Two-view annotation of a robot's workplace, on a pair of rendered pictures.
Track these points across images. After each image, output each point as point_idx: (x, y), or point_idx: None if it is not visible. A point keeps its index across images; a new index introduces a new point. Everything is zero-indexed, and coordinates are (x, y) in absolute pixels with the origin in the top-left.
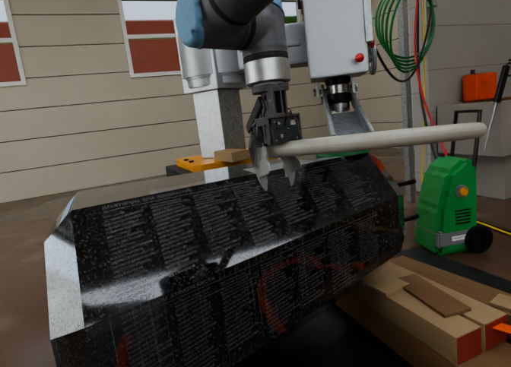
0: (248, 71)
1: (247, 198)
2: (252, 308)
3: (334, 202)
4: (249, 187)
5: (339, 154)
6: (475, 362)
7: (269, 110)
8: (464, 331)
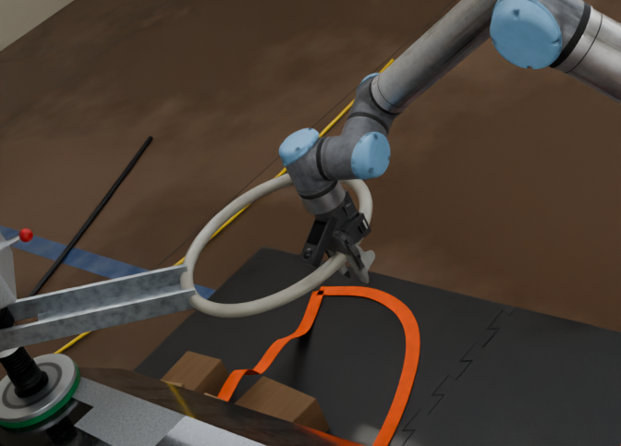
0: (338, 192)
1: (238, 424)
2: None
3: (180, 392)
4: (216, 421)
5: (79, 376)
6: None
7: (349, 213)
8: None
